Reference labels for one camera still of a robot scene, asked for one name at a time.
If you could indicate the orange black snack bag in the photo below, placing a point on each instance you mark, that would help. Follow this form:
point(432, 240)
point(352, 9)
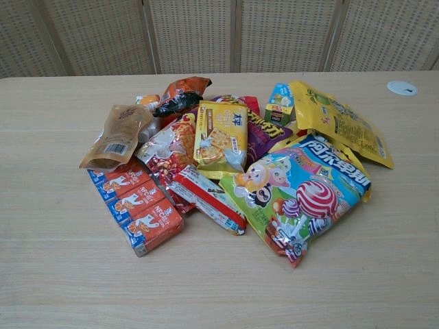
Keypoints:
point(180, 96)

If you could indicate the red clear snack bag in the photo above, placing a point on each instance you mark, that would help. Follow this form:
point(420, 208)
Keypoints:
point(168, 150)

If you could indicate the small orange white packet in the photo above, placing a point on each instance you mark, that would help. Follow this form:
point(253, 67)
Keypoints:
point(148, 101)

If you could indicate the large yellow snack bag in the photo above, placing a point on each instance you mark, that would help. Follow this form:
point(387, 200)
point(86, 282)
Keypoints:
point(339, 120)

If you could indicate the green yellow drink carton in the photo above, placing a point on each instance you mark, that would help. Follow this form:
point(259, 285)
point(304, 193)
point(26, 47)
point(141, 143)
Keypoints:
point(279, 106)

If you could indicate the colourful lollipop bag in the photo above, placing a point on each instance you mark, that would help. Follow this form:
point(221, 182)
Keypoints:
point(302, 198)

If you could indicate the white perforated folding screen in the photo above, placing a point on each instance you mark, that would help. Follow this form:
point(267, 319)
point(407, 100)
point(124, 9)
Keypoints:
point(219, 36)

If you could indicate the purple snack bag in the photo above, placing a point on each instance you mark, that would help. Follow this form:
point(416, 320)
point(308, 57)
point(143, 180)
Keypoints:
point(265, 135)

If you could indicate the orange juice carton pack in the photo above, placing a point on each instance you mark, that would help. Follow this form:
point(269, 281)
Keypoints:
point(137, 202)

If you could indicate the brown paper pouch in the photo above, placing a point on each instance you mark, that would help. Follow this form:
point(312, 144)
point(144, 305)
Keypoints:
point(115, 137)

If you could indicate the red white wrapped snack bar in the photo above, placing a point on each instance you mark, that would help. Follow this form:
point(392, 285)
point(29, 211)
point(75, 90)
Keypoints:
point(209, 198)

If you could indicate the yellow cracker bag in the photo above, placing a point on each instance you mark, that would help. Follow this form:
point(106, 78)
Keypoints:
point(221, 137)

